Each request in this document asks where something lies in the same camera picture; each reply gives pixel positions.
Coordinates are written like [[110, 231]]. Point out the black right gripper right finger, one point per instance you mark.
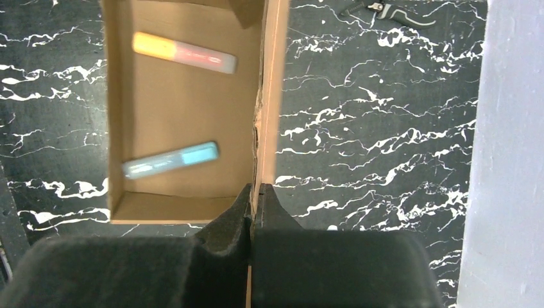
[[296, 267]]

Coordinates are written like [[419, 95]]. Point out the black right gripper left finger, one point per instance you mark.
[[207, 269]]

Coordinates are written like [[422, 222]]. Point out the blue highlighter marker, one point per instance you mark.
[[164, 162]]

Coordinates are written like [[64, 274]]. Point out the brown cardboard box sheet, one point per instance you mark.
[[155, 106]]

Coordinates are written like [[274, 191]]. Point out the orange pink highlighter marker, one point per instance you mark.
[[183, 53]]

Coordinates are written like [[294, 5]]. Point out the aluminium rail frame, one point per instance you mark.
[[14, 242]]

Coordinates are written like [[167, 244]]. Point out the green handled screwdriver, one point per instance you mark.
[[386, 11]]

